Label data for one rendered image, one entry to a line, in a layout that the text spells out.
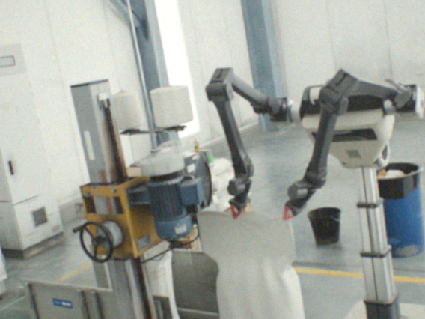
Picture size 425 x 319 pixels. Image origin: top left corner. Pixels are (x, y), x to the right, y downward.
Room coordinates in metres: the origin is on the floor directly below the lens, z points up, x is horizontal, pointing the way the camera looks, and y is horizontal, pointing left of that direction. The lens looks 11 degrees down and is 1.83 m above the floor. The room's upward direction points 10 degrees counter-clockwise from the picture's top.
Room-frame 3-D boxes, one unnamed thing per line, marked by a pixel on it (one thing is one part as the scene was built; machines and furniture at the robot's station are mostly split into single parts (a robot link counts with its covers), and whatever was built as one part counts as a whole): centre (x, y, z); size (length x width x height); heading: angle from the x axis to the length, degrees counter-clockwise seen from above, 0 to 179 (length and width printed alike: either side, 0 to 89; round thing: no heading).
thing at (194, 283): (3.31, 0.46, 0.54); 1.05 x 0.02 x 0.41; 55
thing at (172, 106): (2.49, 0.15, 1.61); 0.17 x 0.17 x 0.17
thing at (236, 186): (2.50, -0.08, 1.24); 0.11 x 0.09 x 0.12; 143
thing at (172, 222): (2.37, 0.23, 1.21); 0.15 x 0.15 x 0.25
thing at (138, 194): (2.39, 0.32, 1.27); 0.12 x 0.09 x 0.09; 145
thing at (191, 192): (2.35, 0.12, 1.25); 0.10 x 0.08 x 0.12; 170
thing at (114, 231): (2.36, 0.50, 1.14); 0.11 x 0.06 x 0.11; 55
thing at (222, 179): (6.12, 0.06, 0.44); 0.68 x 0.44 x 0.15; 145
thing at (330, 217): (4.94, -0.83, 0.13); 0.30 x 0.30 x 0.26
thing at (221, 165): (6.26, 0.22, 0.56); 0.67 x 0.43 x 0.15; 55
